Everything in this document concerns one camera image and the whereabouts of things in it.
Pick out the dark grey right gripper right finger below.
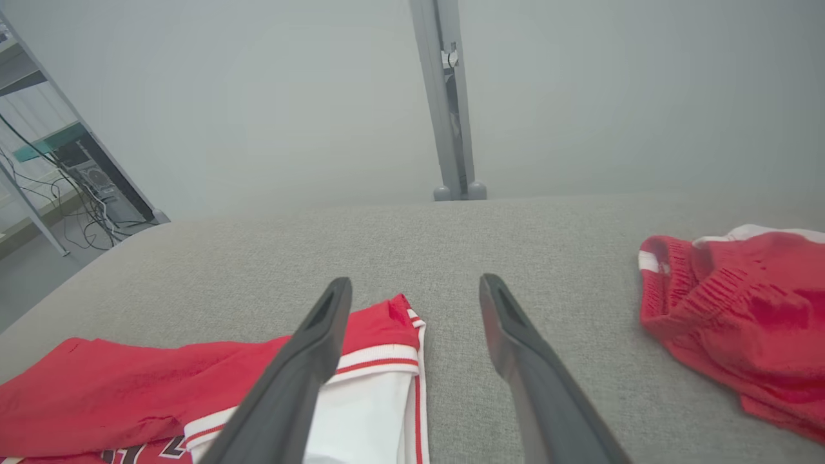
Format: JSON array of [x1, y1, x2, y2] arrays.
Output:
[[479, 273, 636, 464]]

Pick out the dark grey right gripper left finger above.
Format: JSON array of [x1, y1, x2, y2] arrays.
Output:
[[199, 277, 353, 464]]

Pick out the red white jersey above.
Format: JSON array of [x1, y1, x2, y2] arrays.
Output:
[[0, 293, 430, 464]]

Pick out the red shorts white trim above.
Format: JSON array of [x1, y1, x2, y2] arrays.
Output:
[[638, 224, 825, 445]]

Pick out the black computer tower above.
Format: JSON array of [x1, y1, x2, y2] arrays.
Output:
[[55, 139, 156, 224]]

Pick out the teal flat box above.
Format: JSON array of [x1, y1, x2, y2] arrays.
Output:
[[13, 122, 88, 164]]

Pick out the grey metal desk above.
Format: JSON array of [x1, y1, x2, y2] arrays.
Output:
[[0, 13, 171, 258]]

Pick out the black computer cables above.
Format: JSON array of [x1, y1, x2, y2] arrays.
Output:
[[0, 113, 153, 252]]

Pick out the grey aluminium frame post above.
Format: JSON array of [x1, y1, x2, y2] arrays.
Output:
[[409, 0, 488, 202]]

